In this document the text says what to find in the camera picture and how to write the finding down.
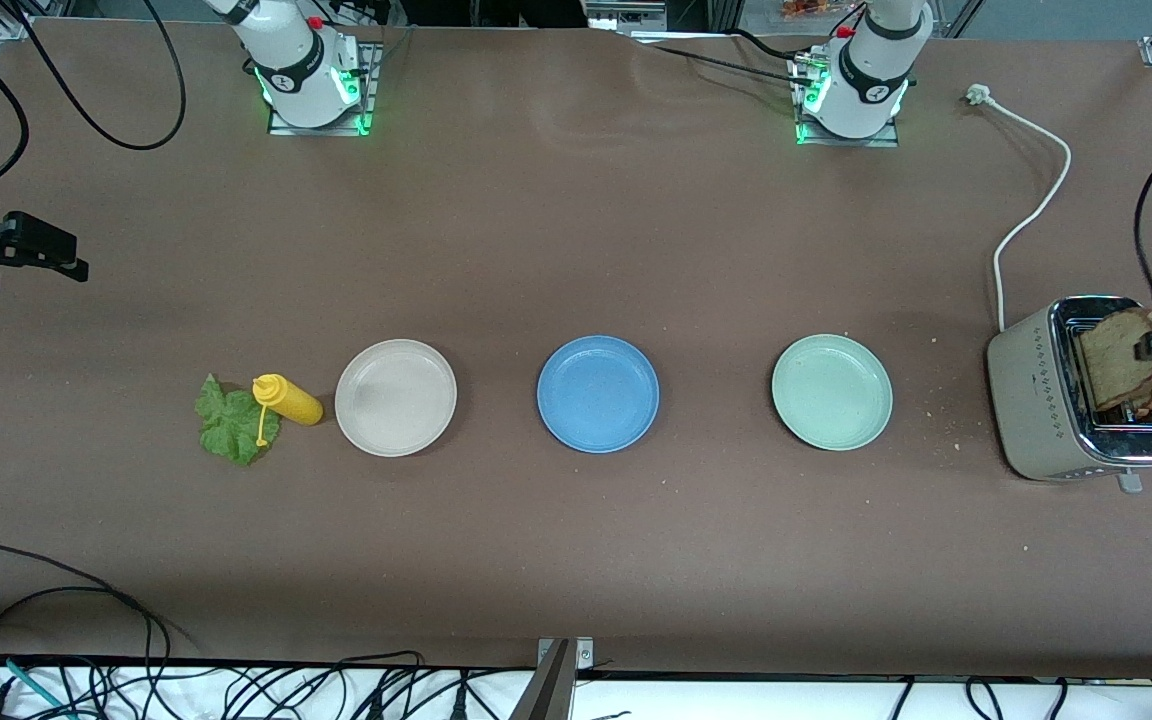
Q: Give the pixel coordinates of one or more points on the grey metal rack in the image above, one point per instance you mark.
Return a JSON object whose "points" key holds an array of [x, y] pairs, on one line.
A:
{"points": [[626, 15]]}

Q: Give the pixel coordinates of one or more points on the pale green round plate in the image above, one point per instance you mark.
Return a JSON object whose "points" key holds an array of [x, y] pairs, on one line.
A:
{"points": [[832, 392]]}

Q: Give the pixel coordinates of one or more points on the orange snack packet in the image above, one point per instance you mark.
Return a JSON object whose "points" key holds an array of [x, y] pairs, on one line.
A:
{"points": [[816, 9]]}

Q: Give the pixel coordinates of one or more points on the grey metal mounting post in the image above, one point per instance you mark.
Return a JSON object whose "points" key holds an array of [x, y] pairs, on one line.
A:
{"points": [[556, 690]]}

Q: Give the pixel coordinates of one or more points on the white plastic strip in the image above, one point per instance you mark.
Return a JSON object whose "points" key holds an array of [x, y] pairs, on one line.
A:
{"points": [[666, 37]]}

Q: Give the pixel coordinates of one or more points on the green lettuce leaf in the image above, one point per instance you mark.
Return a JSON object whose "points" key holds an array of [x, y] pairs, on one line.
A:
{"points": [[226, 430]]}

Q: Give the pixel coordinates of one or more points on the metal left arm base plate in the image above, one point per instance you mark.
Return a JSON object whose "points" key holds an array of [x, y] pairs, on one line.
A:
{"points": [[851, 142]]}

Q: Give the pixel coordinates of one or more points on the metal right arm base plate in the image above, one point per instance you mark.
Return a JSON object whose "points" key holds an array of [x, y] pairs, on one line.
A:
{"points": [[369, 70]]}

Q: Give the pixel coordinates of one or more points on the beige and chrome toaster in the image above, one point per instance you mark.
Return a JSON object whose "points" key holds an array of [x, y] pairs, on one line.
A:
{"points": [[1031, 400]]}

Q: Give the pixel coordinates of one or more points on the blue round plate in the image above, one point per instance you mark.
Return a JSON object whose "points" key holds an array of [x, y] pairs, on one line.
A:
{"points": [[597, 394]]}

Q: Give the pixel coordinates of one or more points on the beige round plate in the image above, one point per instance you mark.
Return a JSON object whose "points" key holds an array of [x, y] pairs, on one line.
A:
{"points": [[396, 398]]}

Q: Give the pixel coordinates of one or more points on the yellow squeeze bottle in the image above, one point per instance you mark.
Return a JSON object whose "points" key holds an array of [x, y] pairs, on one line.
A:
{"points": [[291, 400]]}

